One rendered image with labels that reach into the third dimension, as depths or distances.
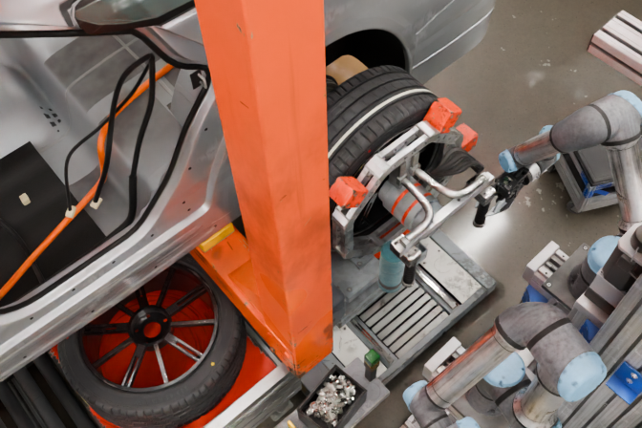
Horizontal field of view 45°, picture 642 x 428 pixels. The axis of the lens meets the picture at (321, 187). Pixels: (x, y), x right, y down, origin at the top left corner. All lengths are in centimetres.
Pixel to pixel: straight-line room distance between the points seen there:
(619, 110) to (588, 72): 195
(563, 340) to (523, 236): 184
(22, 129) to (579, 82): 269
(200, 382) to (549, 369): 134
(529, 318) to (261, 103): 81
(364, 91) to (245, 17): 128
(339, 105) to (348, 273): 95
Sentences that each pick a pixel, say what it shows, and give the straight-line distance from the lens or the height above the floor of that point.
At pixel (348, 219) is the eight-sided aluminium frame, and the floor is 98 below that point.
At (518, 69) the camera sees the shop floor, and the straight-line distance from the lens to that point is 417.
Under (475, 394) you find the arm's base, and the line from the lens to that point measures 232.
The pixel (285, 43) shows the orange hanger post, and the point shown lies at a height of 211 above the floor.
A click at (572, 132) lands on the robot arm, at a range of 227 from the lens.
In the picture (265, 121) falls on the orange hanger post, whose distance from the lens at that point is 141.
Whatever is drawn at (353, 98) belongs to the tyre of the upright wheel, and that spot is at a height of 118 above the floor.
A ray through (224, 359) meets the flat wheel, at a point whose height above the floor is 50.
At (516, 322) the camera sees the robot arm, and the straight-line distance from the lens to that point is 182.
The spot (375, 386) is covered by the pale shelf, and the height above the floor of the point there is 45.
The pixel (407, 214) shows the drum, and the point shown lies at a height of 89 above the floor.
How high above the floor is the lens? 306
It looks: 57 degrees down
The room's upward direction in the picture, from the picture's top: 3 degrees counter-clockwise
